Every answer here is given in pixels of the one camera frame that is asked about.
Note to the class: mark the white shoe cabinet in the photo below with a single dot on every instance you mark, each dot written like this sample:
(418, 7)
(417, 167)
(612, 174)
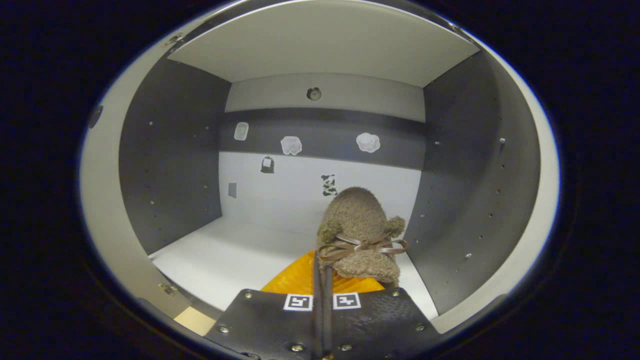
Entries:
(300, 200)

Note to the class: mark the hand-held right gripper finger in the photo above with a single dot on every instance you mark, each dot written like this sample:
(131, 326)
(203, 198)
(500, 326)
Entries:
(328, 325)
(318, 325)

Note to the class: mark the white cabinet shelf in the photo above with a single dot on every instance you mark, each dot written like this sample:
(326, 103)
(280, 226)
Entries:
(325, 45)

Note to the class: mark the metal door hinge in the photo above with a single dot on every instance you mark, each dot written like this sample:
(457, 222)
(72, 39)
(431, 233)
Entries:
(175, 39)
(167, 288)

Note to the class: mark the white door with camera sticker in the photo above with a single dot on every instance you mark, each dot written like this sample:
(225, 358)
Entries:
(100, 200)

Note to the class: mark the white door with headphone sticker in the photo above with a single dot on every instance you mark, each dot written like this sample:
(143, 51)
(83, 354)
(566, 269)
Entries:
(542, 210)

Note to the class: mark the brown fuzzy shoe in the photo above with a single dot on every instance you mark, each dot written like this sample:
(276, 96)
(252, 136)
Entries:
(357, 215)

